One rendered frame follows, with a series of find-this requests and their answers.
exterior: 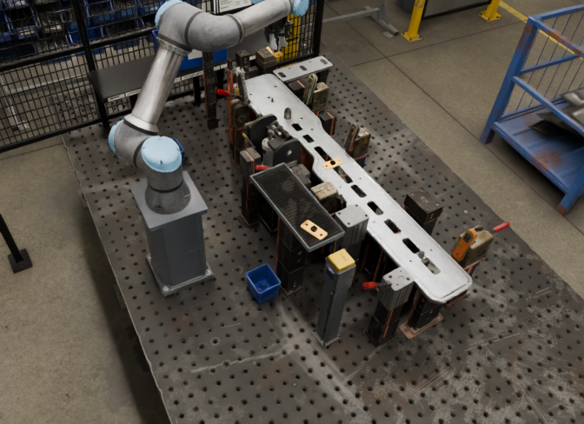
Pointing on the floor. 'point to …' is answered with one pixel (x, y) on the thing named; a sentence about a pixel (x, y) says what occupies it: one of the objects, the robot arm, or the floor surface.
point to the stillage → (544, 116)
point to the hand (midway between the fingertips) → (275, 48)
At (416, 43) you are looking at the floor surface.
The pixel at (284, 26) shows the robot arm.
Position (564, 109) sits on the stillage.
